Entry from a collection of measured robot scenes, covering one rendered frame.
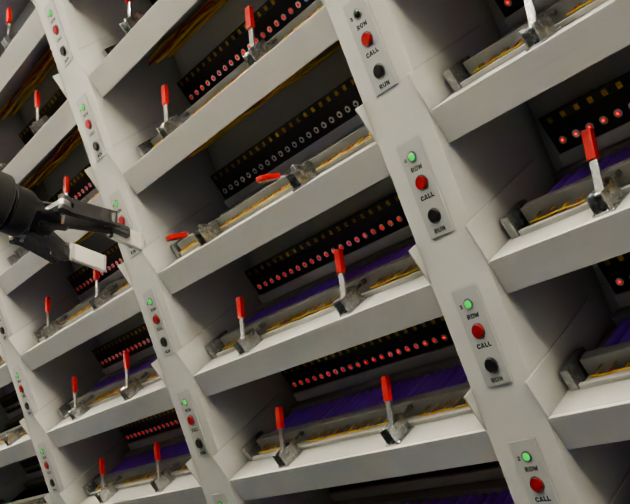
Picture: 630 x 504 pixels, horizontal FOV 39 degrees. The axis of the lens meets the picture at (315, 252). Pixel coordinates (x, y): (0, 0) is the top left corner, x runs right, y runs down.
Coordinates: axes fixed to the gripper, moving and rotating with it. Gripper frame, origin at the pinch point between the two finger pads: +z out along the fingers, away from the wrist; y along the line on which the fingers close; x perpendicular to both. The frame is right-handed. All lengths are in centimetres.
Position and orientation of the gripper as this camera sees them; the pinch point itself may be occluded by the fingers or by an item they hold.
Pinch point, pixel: (111, 249)
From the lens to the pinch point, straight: 149.6
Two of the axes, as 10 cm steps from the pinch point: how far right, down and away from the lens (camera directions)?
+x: -1.0, -8.7, 4.8
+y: 7.6, -3.8, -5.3
